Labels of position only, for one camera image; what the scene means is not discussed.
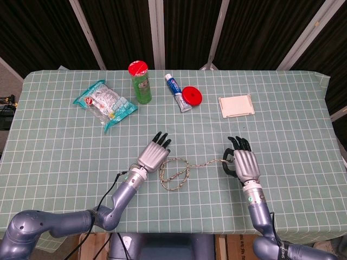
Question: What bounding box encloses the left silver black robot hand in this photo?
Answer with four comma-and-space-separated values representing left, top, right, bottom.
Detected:
137, 132, 172, 173

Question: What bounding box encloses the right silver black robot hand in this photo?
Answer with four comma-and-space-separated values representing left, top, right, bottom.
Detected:
222, 136, 261, 186

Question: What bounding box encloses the beige braided rope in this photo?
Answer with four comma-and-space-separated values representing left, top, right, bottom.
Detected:
159, 157, 234, 191

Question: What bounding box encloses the white rectangular tray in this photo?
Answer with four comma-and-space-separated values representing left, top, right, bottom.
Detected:
218, 94, 255, 119

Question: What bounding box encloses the green can with red lid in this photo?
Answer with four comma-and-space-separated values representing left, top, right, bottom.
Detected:
128, 60, 152, 105

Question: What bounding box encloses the green checkered tablecloth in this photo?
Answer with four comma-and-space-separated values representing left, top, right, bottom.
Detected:
0, 69, 347, 251

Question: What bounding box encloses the teal plastic snack bag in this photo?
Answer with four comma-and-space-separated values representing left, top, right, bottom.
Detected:
73, 79, 139, 133

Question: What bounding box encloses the red round disc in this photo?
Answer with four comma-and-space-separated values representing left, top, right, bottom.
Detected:
182, 86, 203, 107

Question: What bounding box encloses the blue white toothpaste tube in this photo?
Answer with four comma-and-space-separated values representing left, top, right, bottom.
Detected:
164, 73, 193, 113

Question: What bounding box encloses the brown cardboard box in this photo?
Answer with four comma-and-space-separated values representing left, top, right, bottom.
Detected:
215, 233, 258, 260
69, 232, 112, 260

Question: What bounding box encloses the grey robot torso base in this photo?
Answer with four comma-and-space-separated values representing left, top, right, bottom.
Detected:
108, 232, 216, 260

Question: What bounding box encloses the black equipment with yellow parts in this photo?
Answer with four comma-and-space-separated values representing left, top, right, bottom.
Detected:
0, 94, 18, 131

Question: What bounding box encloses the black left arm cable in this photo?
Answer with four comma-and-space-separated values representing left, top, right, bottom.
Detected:
65, 170, 128, 260

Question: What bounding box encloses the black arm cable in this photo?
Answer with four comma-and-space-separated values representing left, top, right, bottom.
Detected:
269, 212, 290, 260
65, 170, 128, 260

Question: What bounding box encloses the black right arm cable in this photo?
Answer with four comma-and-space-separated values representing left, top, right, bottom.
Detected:
269, 212, 290, 260

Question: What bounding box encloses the white metal frame post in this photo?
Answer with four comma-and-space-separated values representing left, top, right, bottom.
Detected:
200, 0, 230, 71
148, 0, 166, 70
276, 0, 341, 71
69, 0, 107, 70

